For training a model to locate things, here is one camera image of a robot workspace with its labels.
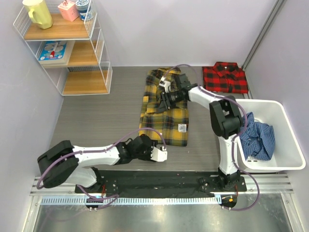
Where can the yellow plaid long sleeve shirt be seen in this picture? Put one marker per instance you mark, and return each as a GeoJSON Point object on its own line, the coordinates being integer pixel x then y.
{"type": "Point", "coordinates": [173, 124]}

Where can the red plaid folded shirt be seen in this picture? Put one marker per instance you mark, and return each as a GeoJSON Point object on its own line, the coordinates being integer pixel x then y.
{"type": "Point", "coordinates": [225, 77]}

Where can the aluminium rail frame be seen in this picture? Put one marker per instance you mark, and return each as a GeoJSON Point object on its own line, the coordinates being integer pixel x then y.
{"type": "Point", "coordinates": [140, 201]}

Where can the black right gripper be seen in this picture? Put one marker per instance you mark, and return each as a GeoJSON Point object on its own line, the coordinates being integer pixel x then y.
{"type": "Point", "coordinates": [163, 107]}

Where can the blue checked shirt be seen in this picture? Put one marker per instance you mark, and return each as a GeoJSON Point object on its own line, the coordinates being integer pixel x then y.
{"type": "Point", "coordinates": [258, 141]}

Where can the white plastic bin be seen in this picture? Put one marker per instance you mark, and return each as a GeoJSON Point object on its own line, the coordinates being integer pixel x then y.
{"type": "Point", "coordinates": [287, 153]}

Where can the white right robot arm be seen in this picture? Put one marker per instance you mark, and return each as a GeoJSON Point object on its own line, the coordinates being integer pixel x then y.
{"type": "Point", "coordinates": [226, 121]}

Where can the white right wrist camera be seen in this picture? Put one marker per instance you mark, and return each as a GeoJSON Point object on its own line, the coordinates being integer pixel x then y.
{"type": "Point", "coordinates": [165, 84]}

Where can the white wire wooden shelf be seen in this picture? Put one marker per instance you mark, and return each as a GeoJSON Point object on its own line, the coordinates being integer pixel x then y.
{"type": "Point", "coordinates": [66, 38]}

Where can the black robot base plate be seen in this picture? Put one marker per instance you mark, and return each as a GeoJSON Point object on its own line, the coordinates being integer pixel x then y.
{"type": "Point", "coordinates": [161, 184]}

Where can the pink box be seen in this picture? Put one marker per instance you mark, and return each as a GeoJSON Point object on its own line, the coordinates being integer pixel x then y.
{"type": "Point", "coordinates": [68, 10]}

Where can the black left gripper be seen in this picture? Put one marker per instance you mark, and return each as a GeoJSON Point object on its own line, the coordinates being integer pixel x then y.
{"type": "Point", "coordinates": [154, 143]}

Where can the yellow pitcher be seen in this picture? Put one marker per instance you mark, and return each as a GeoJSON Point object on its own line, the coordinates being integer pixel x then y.
{"type": "Point", "coordinates": [39, 13]}

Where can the blue white book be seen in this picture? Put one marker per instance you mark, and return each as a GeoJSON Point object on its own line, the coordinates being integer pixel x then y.
{"type": "Point", "coordinates": [55, 53]}

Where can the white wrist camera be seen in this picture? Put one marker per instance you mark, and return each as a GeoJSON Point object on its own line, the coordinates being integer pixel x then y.
{"type": "Point", "coordinates": [159, 154]}
{"type": "Point", "coordinates": [165, 84]}

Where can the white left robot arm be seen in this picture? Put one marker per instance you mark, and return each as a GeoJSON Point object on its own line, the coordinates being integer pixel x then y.
{"type": "Point", "coordinates": [65, 163]}

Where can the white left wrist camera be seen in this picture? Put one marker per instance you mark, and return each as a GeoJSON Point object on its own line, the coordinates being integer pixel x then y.
{"type": "Point", "coordinates": [159, 154]}

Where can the blue white patterned cup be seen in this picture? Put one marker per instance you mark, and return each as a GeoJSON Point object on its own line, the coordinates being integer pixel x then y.
{"type": "Point", "coordinates": [84, 9]}

